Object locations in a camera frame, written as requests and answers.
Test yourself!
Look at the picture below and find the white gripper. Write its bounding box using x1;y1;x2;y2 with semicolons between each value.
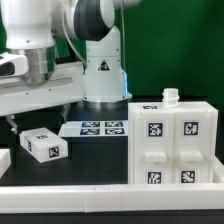
0;62;85;134

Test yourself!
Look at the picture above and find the white cabinet top block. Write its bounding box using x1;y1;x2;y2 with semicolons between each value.
20;128;68;163

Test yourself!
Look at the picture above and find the white cabinet body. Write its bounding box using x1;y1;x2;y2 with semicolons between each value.
128;88;218;185

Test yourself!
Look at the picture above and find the white cabinet door panel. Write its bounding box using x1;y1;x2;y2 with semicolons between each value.
133;112;174;184
172;110;213;184

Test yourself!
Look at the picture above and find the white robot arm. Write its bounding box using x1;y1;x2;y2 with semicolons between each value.
0;0;142;131

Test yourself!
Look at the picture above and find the white left fence piece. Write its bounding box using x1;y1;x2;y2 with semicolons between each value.
0;149;11;178

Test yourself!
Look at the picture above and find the white flat marker base plate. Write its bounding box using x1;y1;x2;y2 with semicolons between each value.
58;120;128;137

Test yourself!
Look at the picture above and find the white front fence rail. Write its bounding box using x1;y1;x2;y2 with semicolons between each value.
0;183;224;214

